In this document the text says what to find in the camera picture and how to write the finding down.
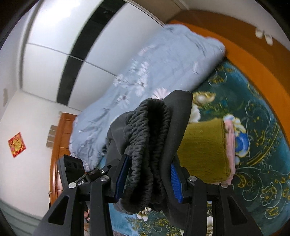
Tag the blue floral bed blanket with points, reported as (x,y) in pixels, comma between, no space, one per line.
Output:
(262,152)

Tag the red paper wall decoration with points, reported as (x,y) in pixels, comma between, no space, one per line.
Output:
(16,145)

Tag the person's hand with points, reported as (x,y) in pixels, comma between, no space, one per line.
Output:
(87,216)

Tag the white wardrobe with black stripe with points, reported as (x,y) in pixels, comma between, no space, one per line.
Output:
(75,49)

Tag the dark grey sweatpants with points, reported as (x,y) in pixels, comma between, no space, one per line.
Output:
(151,135)

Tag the wooden door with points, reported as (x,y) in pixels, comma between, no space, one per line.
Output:
(60,147)

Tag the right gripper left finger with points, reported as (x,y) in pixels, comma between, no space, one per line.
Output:
(66,215)

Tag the olive green folded garment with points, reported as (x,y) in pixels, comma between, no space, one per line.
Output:
(203,151)

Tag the light blue floral duvet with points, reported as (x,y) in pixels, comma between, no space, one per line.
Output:
(175,58)

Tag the pink folded garment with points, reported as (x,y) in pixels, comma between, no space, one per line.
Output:
(230,149)

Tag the wooden bed frame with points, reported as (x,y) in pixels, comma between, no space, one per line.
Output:
(267,67)

